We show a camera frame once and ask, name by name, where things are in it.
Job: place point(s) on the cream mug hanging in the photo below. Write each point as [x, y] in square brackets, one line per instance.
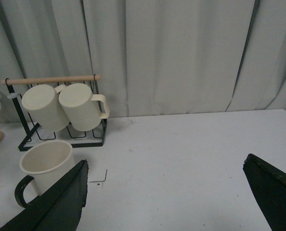
[84, 109]
[42, 103]

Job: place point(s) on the cream mug hanging left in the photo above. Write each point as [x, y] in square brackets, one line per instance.
[42, 103]

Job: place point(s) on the black wire mug rack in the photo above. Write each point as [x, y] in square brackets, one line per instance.
[88, 139]

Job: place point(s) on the grey curtain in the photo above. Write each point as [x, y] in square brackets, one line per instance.
[155, 57]

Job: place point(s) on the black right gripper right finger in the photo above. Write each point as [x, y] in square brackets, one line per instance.
[268, 185]

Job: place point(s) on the cream cup with black handle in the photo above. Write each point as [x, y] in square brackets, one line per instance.
[44, 165]

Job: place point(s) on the cream mug hanging right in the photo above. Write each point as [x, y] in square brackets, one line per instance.
[84, 109]

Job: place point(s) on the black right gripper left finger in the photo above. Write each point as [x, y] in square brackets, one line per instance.
[57, 209]

